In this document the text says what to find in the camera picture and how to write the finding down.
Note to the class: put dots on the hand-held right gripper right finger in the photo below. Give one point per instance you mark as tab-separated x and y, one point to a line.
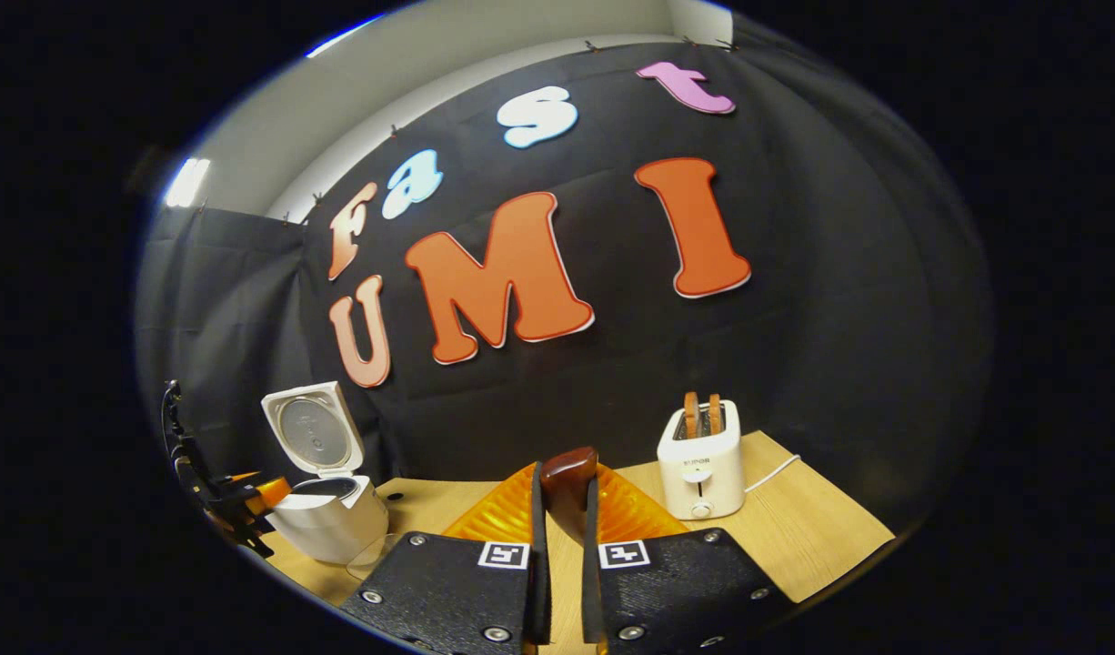
685	591

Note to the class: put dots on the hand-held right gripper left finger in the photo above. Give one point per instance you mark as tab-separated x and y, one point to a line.
448	591

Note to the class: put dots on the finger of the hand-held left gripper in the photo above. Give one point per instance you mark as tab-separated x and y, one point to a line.
237	477
274	493

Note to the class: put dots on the white rice cooker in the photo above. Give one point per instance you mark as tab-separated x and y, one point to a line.
330	518

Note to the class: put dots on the brown wooden spoon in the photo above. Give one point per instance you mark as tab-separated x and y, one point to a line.
568	482

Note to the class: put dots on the white toaster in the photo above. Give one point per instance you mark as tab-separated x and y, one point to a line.
703	473

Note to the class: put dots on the toasted bread slice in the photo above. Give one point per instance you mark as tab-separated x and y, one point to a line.
716	414
692	414

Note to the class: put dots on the black backdrop cloth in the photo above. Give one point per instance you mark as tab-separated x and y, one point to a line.
794	364

